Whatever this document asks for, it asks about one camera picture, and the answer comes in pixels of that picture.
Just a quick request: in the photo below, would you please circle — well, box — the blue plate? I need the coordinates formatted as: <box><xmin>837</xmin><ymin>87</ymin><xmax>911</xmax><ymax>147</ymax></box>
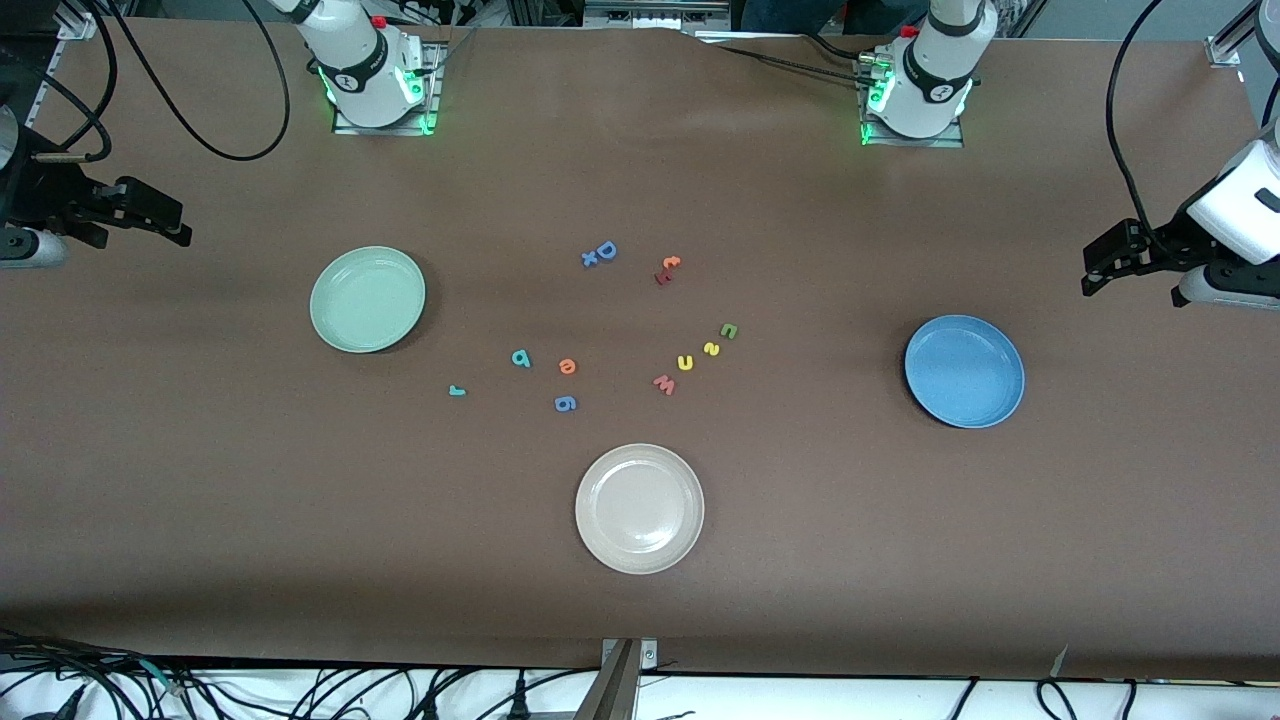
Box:
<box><xmin>904</xmin><ymin>315</ymin><xmax>1026</xmax><ymax>430</ymax></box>

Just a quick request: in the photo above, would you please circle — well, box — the pale green plate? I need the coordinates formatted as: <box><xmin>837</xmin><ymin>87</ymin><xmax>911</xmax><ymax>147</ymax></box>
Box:
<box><xmin>309</xmin><ymin>246</ymin><xmax>427</xmax><ymax>354</ymax></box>

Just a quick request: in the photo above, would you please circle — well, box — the beige plate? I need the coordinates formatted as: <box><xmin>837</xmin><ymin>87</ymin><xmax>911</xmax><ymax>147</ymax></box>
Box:
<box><xmin>575</xmin><ymin>443</ymin><xmax>706</xmax><ymax>576</ymax></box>

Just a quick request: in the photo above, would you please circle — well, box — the thin black cable with plug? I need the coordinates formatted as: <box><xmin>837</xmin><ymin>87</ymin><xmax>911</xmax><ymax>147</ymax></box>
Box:
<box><xmin>28</xmin><ymin>0</ymin><xmax>119</xmax><ymax>163</ymax></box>

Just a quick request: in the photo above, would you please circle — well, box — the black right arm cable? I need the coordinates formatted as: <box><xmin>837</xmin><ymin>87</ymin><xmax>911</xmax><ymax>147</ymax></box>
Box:
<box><xmin>95</xmin><ymin>0</ymin><xmax>293</xmax><ymax>162</ymax></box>

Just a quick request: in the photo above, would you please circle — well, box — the aluminium side rail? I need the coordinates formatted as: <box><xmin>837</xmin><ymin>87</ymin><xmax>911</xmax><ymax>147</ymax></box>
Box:
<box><xmin>28</xmin><ymin>40</ymin><xmax>63</xmax><ymax>126</ymax></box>

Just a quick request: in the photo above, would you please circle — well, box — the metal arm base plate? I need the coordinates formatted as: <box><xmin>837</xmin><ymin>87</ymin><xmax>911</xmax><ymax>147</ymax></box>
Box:
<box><xmin>332</xmin><ymin>40</ymin><xmax>442</xmax><ymax>137</ymax></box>
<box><xmin>858</xmin><ymin>50</ymin><xmax>967</xmax><ymax>149</ymax></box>

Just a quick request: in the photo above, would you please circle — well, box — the black cable across table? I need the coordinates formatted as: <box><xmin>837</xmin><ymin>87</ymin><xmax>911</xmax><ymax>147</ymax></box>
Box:
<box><xmin>700</xmin><ymin>30</ymin><xmax>881</xmax><ymax>81</ymax></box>

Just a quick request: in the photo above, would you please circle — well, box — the black floor cable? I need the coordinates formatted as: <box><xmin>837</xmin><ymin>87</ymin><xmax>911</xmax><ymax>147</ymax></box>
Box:
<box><xmin>950</xmin><ymin>678</ymin><xmax>1141</xmax><ymax>720</ymax></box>
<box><xmin>0</xmin><ymin>630</ymin><xmax>201</xmax><ymax>720</ymax></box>
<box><xmin>300</xmin><ymin>665</ymin><xmax>561</xmax><ymax>720</ymax></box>

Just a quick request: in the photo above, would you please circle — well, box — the aluminium post with bracket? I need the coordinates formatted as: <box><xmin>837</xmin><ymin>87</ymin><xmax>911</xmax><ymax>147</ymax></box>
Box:
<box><xmin>575</xmin><ymin>638</ymin><xmax>659</xmax><ymax>720</ymax></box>

